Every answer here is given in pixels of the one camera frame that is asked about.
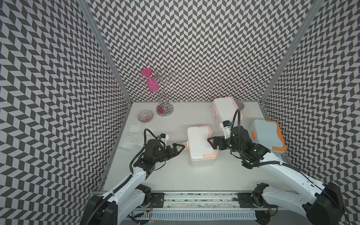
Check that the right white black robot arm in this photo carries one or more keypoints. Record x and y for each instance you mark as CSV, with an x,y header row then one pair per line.
x,y
328,208

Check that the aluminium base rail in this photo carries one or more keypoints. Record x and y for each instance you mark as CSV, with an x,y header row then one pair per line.
x,y
226,200

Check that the small clear glass bowl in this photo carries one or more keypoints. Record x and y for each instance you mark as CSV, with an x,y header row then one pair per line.
x,y
145,116

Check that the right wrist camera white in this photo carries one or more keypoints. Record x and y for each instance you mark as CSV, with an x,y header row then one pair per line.
x,y
226,127

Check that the blue first aid kit box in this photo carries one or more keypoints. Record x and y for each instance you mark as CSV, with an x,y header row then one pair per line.
x,y
268,134

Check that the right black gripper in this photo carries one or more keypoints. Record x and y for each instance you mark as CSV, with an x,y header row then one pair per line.
x,y
221,142

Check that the white first aid box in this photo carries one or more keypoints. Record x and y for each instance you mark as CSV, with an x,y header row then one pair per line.
x,y
223,109
201,153

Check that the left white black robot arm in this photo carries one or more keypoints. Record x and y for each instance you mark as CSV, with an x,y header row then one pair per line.
x,y
119,202

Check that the small grey round bowl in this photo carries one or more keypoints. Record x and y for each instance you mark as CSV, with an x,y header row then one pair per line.
x,y
240,104

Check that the silver wire stand pink ornaments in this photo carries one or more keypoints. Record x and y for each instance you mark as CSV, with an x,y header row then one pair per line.
x,y
158,81

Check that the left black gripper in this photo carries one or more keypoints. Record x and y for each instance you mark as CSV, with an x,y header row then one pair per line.
x,y
171,152

